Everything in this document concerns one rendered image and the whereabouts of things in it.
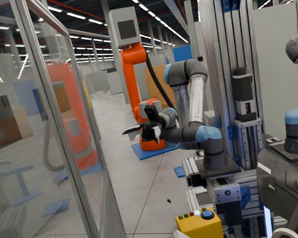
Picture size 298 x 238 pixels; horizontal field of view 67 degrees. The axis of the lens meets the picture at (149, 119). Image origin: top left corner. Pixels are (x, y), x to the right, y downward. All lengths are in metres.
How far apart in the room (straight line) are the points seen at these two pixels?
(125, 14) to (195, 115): 3.55
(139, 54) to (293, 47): 3.39
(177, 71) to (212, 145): 0.47
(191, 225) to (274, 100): 2.09
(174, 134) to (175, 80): 0.34
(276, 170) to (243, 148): 0.92
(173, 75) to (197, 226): 0.77
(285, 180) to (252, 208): 0.99
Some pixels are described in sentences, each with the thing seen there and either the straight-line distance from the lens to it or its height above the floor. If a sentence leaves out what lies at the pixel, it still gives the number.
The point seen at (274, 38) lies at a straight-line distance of 2.78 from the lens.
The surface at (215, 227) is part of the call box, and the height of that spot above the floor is 1.05.
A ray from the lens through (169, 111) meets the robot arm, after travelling 1.10.
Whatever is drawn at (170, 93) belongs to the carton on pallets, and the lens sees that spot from 8.59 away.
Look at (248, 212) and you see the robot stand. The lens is 1.60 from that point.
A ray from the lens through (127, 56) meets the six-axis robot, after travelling 4.43.
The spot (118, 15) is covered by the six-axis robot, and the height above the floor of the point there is 2.65.
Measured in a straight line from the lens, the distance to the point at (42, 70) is 0.85.
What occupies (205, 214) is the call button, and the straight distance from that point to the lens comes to 1.00.
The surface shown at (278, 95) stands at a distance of 2.85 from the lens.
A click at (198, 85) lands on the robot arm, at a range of 1.19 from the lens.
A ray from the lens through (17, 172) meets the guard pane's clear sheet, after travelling 0.53.
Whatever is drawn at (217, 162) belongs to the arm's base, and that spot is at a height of 1.08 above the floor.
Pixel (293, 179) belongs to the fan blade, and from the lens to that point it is 0.63.
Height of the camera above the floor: 1.70
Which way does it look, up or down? 13 degrees down
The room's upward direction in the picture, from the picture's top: 13 degrees counter-clockwise
